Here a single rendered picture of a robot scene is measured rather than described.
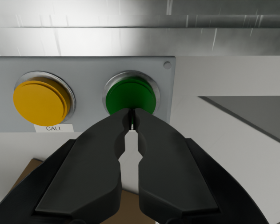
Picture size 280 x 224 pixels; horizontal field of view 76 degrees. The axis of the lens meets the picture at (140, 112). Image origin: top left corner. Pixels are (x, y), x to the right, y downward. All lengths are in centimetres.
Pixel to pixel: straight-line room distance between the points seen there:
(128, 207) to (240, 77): 29
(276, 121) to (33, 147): 157
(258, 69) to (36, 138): 35
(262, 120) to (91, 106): 150
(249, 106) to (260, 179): 106
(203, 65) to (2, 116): 23
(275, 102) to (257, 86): 126
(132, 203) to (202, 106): 23
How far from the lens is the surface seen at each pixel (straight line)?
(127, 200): 38
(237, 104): 142
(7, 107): 19
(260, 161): 41
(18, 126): 19
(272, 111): 159
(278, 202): 54
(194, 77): 26
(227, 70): 27
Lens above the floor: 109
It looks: 60 degrees down
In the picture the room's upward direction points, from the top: 178 degrees clockwise
